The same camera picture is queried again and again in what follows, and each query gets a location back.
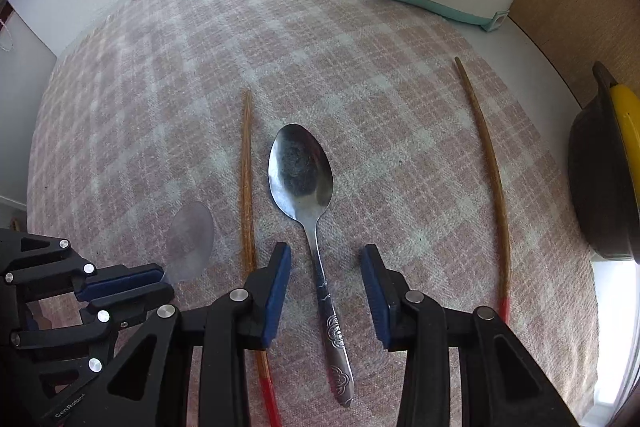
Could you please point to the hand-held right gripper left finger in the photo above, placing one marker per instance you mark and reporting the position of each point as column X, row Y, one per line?
column 275, row 302

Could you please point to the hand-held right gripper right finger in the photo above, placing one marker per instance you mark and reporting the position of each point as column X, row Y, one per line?
column 377, row 302

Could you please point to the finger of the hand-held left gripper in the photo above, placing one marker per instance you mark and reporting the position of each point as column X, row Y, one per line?
column 120, row 278
column 130, row 302

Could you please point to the wooden chopstick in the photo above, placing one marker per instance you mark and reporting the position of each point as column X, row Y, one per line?
column 246, row 187
column 492, row 177

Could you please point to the metal spoon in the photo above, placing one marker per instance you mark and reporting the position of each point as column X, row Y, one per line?
column 300, row 177

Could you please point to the pink plaid cloth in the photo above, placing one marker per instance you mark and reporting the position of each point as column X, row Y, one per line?
column 375, row 97

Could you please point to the dark brown clay pot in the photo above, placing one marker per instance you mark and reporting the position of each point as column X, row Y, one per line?
column 590, row 167

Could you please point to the yellow pot lid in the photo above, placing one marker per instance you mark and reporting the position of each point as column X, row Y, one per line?
column 627, row 132

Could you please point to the wooden board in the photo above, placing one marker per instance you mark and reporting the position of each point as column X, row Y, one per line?
column 590, row 7

